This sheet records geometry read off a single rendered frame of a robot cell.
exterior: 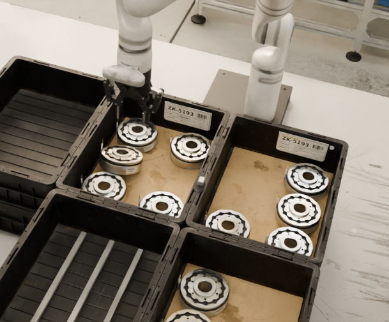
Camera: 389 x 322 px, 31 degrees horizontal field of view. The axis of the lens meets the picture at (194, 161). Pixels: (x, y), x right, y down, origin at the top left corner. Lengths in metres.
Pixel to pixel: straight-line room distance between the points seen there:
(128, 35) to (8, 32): 1.04
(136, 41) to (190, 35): 2.23
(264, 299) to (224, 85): 0.82
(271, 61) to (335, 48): 1.87
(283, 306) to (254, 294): 0.07
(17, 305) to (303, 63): 2.41
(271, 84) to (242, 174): 0.31
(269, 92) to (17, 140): 0.69
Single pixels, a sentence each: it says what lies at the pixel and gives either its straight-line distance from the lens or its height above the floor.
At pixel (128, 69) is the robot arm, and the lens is 1.47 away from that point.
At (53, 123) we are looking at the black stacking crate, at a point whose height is 0.83.
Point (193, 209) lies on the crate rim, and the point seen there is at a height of 0.93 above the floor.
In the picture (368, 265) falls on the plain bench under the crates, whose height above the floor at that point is 0.70.
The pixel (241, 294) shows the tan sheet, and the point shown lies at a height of 0.83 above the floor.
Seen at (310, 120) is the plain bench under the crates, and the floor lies 0.70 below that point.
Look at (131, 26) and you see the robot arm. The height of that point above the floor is 1.26.
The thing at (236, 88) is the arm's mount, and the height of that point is 0.75.
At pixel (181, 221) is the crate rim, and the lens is 1.50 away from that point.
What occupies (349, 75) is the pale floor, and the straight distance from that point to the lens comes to 3.60.
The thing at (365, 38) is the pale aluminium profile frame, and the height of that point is 0.13.
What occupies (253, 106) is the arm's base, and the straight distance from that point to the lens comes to 2.00.
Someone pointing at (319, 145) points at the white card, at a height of 0.91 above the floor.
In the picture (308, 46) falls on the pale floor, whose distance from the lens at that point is 3.72.
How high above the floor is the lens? 2.07
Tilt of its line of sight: 44 degrees down
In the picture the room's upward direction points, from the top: 6 degrees clockwise
